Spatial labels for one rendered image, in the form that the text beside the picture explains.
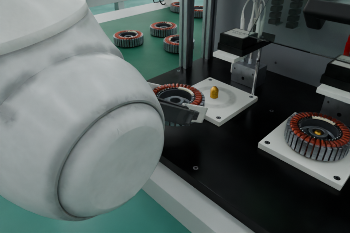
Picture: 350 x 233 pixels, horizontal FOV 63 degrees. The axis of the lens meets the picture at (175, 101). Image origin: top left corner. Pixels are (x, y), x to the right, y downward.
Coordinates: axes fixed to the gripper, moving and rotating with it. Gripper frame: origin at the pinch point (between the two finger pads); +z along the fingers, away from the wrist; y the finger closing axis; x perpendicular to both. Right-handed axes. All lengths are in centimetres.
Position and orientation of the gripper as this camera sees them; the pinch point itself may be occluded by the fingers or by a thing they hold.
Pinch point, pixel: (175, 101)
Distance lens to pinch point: 55.1
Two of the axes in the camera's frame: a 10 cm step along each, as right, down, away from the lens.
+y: 7.0, 3.7, -6.1
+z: 6.2, 1.1, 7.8
